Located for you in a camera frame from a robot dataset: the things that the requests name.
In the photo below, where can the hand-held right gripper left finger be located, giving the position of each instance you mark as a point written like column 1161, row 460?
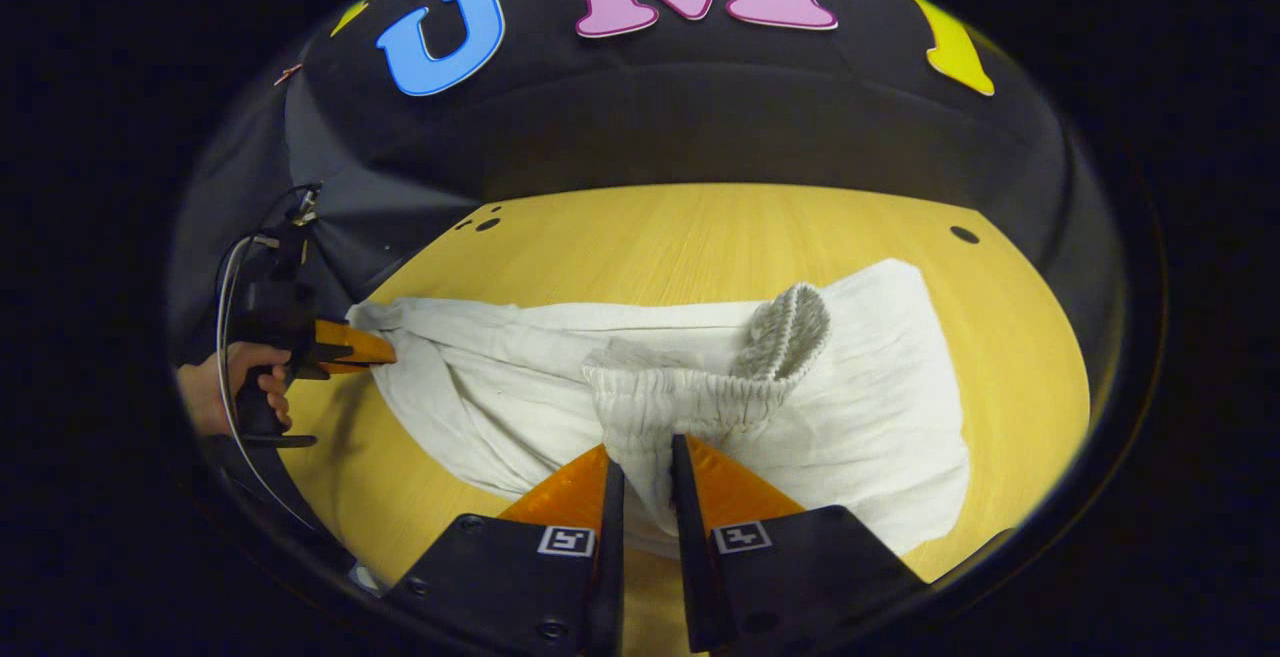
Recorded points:
column 610, row 557

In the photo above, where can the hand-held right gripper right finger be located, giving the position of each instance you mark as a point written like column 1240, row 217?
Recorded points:
column 690, row 557

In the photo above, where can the white jeans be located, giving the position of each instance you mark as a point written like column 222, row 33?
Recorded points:
column 870, row 387

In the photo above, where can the small orange cloth clip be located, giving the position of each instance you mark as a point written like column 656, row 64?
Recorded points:
column 287, row 72

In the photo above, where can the black backdrop cloth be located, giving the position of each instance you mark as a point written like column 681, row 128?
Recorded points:
column 700, row 117

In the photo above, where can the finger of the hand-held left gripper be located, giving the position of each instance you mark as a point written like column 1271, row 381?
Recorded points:
column 350, row 342

